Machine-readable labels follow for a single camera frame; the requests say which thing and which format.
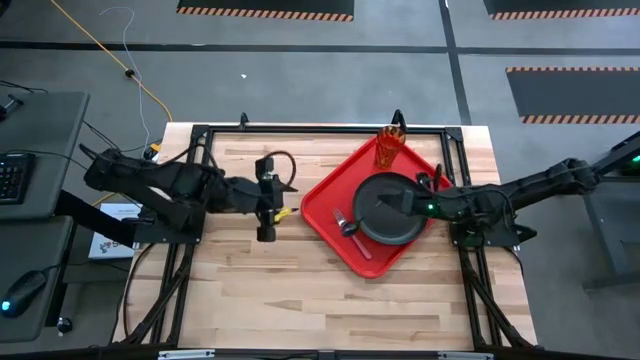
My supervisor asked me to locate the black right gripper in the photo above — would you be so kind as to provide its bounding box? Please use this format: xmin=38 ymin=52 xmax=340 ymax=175
xmin=377 ymin=187 xmax=457 ymax=222

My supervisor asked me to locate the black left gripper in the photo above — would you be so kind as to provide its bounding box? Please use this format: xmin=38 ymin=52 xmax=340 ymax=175
xmin=224 ymin=157 xmax=302 ymax=243

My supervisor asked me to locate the dark grey plate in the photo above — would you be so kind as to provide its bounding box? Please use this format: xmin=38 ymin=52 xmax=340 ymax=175
xmin=352 ymin=171 xmax=431 ymax=248

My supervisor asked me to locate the orange translucent cup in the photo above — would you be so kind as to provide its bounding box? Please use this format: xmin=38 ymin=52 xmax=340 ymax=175
xmin=374 ymin=124 xmax=408 ymax=172

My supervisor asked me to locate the red plastic fork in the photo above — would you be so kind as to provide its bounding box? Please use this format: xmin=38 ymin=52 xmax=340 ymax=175
xmin=332 ymin=207 xmax=375 ymax=262

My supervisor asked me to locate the red plastic tray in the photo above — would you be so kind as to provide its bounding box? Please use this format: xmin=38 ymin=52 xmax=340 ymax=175
xmin=299 ymin=133 xmax=455 ymax=280

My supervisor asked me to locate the white printed box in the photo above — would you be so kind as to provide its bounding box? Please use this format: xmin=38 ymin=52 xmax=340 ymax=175
xmin=88 ymin=201 xmax=144 ymax=261

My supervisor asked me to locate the black desk leg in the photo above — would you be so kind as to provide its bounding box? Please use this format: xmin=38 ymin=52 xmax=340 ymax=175
xmin=53 ymin=189 xmax=139 ymax=249

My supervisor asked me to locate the black hazard-striped floor mat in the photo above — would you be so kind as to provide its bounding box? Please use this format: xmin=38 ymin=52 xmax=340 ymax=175
xmin=175 ymin=0 xmax=356 ymax=23
xmin=505 ymin=65 xmax=640 ymax=126
xmin=481 ymin=0 xmax=640 ymax=22

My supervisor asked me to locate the grey metal stand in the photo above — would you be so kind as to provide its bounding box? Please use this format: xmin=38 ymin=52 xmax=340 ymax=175
xmin=579 ymin=130 xmax=640 ymax=292

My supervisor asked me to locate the grey desk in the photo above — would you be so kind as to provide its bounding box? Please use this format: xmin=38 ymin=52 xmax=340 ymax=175
xmin=0 ymin=90 xmax=92 ymax=345

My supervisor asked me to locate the black backlit keyboard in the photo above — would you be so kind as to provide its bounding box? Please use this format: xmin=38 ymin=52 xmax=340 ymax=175
xmin=0 ymin=151 xmax=38 ymax=207

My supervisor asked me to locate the black computer mouse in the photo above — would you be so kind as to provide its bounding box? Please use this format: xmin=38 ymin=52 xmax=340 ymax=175
xmin=0 ymin=269 xmax=49 ymax=320

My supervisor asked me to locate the small black desk stand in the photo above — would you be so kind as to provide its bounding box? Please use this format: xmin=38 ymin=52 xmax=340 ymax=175
xmin=0 ymin=93 xmax=25 ymax=122

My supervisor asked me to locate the black left camera cable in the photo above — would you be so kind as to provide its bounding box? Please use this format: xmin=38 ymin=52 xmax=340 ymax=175
xmin=264 ymin=149 xmax=299 ymax=192

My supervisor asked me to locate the black camera cable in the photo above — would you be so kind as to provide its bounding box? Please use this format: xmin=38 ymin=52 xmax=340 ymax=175
xmin=431 ymin=162 xmax=447 ymax=194
xmin=264 ymin=149 xmax=299 ymax=192

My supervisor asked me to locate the black right camera cable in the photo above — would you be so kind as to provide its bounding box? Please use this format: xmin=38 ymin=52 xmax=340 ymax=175
xmin=431 ymin=162 xmax=447 ymax=194

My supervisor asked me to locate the black aluminium rig frame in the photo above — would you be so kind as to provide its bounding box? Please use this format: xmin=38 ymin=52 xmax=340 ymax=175
xmin=113 ymin=109 xmax=537 ymax=352

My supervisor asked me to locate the silver bracket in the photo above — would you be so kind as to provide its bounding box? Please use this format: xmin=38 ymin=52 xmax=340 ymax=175
xmin=158 ymin=349 xmax=217 ymax=360
xmin=438 ymin=350 xmax=494 ymax=360

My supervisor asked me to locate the white floor cable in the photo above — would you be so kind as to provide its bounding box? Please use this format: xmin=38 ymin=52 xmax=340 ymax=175
xmin=98 ymin=5 xmax=152 ymax=152

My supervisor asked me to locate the yellow floor cable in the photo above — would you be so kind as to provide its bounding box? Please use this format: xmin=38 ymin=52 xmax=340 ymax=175
xmin=48 ymin=0 xmax=174 ymax=124

